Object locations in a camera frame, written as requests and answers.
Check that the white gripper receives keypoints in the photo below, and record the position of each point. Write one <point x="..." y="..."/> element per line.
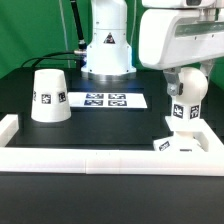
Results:
<point x="179" y="32"/>

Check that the white marker sheet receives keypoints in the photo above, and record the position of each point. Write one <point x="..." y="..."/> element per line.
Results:
<point x="107" y="100"/>

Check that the white lamp bulb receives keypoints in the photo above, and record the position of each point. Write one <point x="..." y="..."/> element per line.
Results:
<point x="187" y="106"/>

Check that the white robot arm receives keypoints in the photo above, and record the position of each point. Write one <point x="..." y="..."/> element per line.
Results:
<point x="109" y="55"/>

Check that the white lamp base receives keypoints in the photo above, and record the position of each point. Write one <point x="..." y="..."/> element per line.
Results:
<point x="183" y="138"/>

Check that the white U-shaped fence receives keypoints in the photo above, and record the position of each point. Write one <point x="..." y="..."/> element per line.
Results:
<point x="50" y="160"/>

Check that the white lamp shade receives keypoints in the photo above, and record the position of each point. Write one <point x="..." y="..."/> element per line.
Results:
<point x="50" y="100"/>

